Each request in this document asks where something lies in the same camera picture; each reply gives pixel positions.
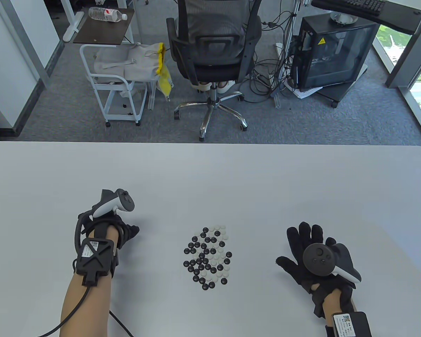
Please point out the small brown side table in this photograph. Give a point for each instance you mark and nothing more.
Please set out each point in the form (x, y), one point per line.
(101, 33)

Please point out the person's right hand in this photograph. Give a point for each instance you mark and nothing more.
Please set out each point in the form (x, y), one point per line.
(296, 252)

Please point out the white desk leg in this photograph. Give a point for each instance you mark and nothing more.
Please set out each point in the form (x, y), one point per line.
(73, 28)

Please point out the white metal cart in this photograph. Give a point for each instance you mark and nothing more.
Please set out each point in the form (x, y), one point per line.
(119, 114)

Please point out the person's left hand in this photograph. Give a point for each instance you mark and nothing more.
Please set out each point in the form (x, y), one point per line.
(126, 231)

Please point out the black boxed wrist camera module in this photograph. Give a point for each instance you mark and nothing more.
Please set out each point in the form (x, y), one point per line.
(351, 324)

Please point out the white bowl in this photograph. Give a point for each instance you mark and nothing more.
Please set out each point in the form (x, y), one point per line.
(343, 19)

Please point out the black keyboard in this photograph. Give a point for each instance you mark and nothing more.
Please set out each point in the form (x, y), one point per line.
(366, 5)

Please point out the white papers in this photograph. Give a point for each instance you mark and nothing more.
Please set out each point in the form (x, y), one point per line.
(305, 93)

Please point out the clear plastic water bottle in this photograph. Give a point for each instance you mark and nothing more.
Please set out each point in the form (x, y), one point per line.
(105, 14)

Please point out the aluminium profile stand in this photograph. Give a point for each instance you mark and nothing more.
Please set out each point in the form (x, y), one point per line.
(278, 100)

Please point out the yellow plastic bag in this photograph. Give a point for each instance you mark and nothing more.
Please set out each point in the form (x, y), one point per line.
(165, 82)

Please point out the pile of mixed go stones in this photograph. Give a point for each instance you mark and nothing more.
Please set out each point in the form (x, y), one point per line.
(206, 230)

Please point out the black computer tower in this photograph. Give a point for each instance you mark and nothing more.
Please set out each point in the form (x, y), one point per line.
(336, 52)

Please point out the black desk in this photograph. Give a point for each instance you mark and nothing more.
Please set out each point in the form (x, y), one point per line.
(396, 17)

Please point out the black white hand controller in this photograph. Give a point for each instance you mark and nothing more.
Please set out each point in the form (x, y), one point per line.
(317, 259)
(107, 207)

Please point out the black rolling platform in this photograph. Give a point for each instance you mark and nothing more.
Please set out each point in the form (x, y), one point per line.
(336, 92)

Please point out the black framed wrist camera module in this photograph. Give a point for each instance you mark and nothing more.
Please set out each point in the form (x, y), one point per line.
(94, 256)

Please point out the black mesh office chair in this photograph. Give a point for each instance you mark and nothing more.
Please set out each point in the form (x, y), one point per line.
(214, 70)

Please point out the grey fabric bag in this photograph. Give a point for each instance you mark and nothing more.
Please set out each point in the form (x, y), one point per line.
(140, 63)

